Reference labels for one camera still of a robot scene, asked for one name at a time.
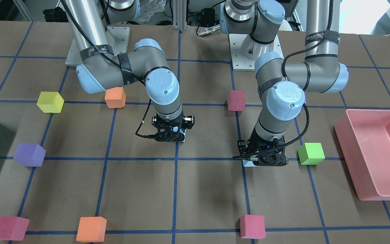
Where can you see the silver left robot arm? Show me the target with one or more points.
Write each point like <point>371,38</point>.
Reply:
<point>283,81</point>

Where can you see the green foam block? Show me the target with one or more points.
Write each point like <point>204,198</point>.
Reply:
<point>311,154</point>

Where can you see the light blue foam block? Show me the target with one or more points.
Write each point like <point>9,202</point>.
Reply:
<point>247,163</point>
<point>181,135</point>

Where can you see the dark pink foam block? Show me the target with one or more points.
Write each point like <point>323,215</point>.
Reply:
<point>13,228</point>

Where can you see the yellow foam block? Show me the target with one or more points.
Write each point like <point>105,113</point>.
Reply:
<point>50,102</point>

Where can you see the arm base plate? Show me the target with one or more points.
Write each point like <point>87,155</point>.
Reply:
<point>248,55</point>

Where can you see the orange foam block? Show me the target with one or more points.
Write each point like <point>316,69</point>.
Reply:
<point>115,97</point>
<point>91,229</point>

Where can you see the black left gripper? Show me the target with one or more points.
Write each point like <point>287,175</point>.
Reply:
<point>253,142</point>

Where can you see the purple foam block far side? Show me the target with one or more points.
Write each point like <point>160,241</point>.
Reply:
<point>29,154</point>

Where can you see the pink plastic bin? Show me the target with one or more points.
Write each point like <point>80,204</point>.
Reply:
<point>364,138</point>

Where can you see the pink foam block near base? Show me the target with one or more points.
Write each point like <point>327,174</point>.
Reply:
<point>236,100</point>

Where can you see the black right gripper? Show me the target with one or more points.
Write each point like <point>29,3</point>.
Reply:
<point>190,122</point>

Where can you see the orange foam block front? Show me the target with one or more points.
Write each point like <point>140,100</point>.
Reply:
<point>91,229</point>

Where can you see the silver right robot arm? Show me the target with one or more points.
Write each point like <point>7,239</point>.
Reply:
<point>102,68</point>

